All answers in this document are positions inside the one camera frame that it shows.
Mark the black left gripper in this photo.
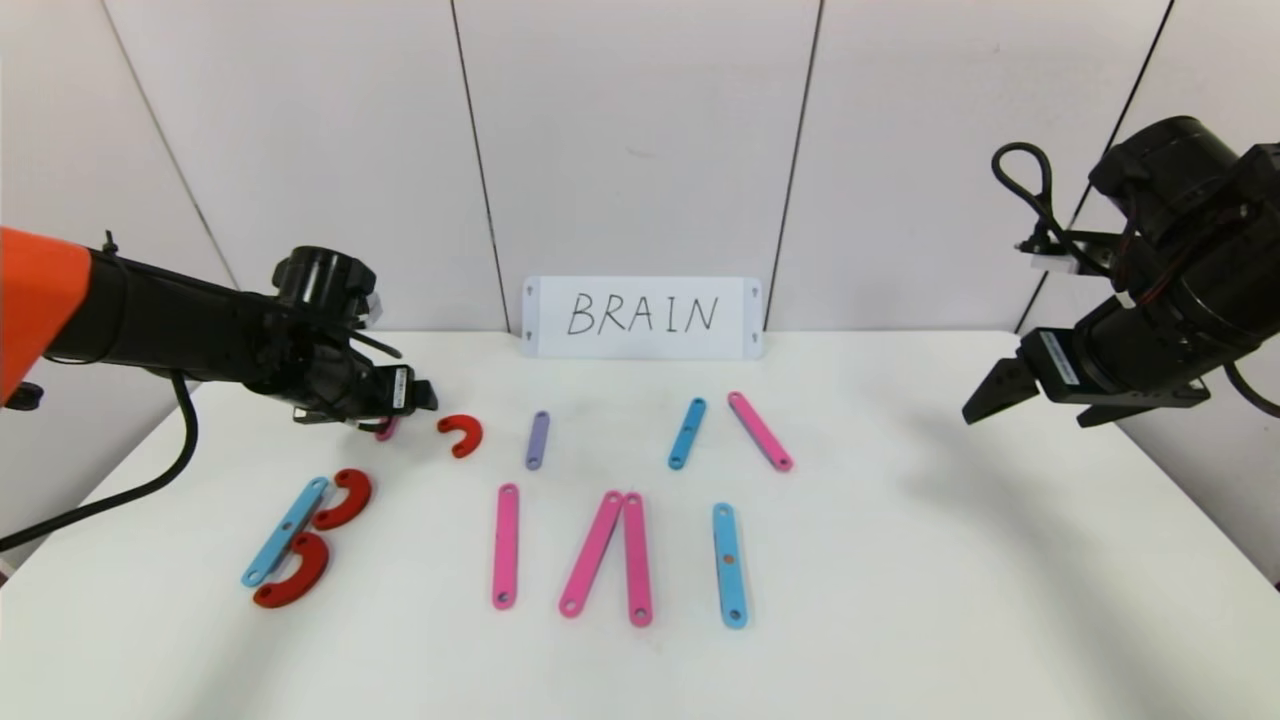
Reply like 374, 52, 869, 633
351, 364, 439, 418

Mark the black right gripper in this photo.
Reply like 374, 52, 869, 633
961, 294, 1198, 429

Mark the white BRAIN sign card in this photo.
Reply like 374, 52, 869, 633
521, 277, 764, 360

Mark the small red curved piece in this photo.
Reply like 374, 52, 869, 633
437, 414, 485, 459

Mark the large red curved piece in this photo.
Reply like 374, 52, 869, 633
312, 468, 373, 531
252, 531, 331, 609

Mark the long blue flat bar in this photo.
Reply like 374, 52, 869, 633
711, 502, 749, 630
241, 476, 331, 588

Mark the short blue flat bar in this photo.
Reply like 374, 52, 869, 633
667, 398, 707, 471

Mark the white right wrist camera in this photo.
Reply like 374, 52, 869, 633
1018, 230, 1111, 276

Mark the black looped camera cable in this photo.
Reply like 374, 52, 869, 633
992, 142, 1106, 273

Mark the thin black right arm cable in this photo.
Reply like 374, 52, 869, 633
1222, 360, 1280, 419

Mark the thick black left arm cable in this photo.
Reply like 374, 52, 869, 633
0, 370, 202, 551

